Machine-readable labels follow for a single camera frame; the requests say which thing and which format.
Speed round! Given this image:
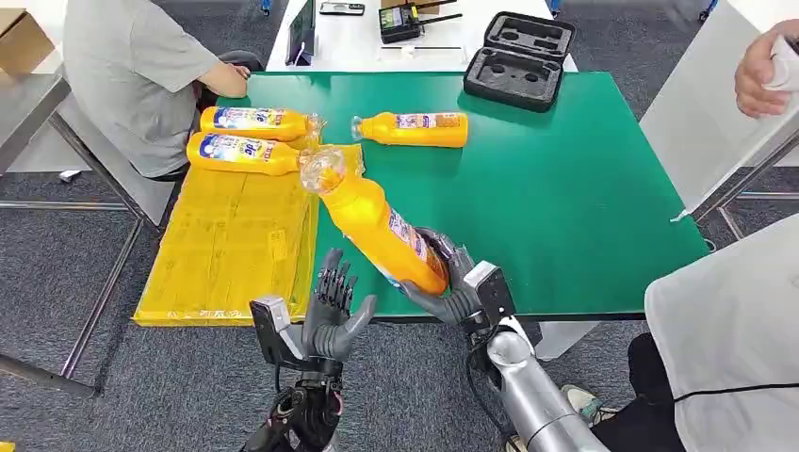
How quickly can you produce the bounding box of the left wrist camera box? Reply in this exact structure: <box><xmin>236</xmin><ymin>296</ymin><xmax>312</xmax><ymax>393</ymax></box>
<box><xmin>249</xmin><ymin>295</ymin><xmax>308</xmax><ymax>370</ymax></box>

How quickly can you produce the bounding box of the white desk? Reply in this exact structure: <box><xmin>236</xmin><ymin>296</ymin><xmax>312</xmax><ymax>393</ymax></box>
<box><xmin>266</xmin><ymin>0</ymin><xmax>579</xmax><ymax>73</ymax></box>

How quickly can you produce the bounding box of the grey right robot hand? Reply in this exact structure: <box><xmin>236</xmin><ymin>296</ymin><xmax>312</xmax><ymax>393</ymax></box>
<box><xmin>399</xmin><ymin>227</ymin><xmax>483</xmax><ymax>326</ymax></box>

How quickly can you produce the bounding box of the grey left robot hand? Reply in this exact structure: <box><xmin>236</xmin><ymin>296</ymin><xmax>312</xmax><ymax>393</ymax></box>
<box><xmin>301</xmin><ymin>247</ymin><xmax>380</xmax><ymax>363</ymax></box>

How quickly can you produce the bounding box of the green table mat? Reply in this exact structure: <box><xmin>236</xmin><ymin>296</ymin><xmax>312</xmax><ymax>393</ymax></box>
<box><xmin>215</xmin><ymin>70</ymin><xmax>713</xmax><ymax>323</ymax></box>

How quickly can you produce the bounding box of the black phone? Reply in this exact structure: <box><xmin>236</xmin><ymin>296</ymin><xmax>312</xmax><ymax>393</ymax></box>
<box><xmin>318</xmin><ymin>1</ymin><xmax>367</xmax><ymax>17</ymax></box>

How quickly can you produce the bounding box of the person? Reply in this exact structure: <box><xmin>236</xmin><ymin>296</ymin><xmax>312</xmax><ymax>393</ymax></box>
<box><xmin>62</xmin><ymin>0</ymin><xmax>268</xmax><ymax>183</ymax></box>
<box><xmin>502</xmin><ymin>214</ymin><xmax>799</xmax><ymax>452</ymax></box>

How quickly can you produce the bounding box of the black handheld radio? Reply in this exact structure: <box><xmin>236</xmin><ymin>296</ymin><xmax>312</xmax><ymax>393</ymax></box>
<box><xmin>378</xmin><ymin>0</ymin><xmax>465</xmax><ymax>45</ymax></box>

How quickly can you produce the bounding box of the person's hand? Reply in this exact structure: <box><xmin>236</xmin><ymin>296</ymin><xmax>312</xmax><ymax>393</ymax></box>
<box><xmin>734</xmin><ymin>18</ymin><xmax>799</xmax><ymax>121</ymax></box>

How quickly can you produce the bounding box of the black foam case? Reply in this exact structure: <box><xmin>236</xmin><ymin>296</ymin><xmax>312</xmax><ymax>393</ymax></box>
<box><xmin>463</xmin><ymin>10</ymin><xmax>578</xmax><ymax>115</ymax></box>

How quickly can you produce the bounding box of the thin black cord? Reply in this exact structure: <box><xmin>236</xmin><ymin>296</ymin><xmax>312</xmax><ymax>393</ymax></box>
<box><xmin>672</xmin><ymin>381</ymin><xmax>799</xmax><ymax>404</ymax></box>

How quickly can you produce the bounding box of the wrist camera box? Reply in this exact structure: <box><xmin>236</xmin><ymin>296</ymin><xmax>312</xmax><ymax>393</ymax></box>
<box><xmin>465</xmin><ymin>260</ymin><xmax>518</xmax><ymax>332</ymax></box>
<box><xmin>249</xmin><ymin>295</ymin><xmax>308</xmax><ymax>370</ymax></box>

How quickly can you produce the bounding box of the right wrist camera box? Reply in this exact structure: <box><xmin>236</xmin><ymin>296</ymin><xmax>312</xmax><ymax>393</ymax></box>
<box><xmin>465</xmin><ymin>260</ymin><xmax>518</xmax><ymax>332</ymax></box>

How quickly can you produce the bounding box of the white object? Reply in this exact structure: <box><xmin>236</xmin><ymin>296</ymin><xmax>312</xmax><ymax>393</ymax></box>
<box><xmin>765</xmin><ymin>34</ymin><xmax>799</xmax><ymax>95</ymax></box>

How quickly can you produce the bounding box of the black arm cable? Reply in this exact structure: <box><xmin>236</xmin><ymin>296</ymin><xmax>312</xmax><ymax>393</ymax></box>
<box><xmin>464</xmin><ymin>339</ymin><xmax>520</xmax><ymax>442</ymax></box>

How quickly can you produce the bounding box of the white table with metal legs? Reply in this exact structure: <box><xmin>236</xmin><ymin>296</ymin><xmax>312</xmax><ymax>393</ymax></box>
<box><xmin>639</xmin><ymin>0</ymin><xmax>799</xmax><ymax>223</ymax></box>

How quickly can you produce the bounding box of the brown cardboard box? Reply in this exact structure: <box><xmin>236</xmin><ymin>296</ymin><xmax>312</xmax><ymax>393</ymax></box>
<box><xmin>0</xmin><ymin>7</ymin><xmax>57</xmax><ymax>78</ymax></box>
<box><xmin>381</xmin><ymin>0</ymin><xmax>442</xmax><ymax>16</ymax></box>

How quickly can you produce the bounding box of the orange drink bottle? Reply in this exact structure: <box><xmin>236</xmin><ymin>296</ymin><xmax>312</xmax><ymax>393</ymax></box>
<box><xmin>186</xmin><ymin>131</ymin><xmax>315</xmax><ymax>178</ymax></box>
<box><xmin>299</xmin><ymin>146</ymin><xmax>451</xmax><ymax>299</ymax></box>
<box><xmin>199</xmin><ymin>105</ymin><xmax>326</xmax><ymax>144</ymax></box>
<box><xmin>351</xmin><ymin>110</ymin><xmax>470</xmax><ymax>150</ymax></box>

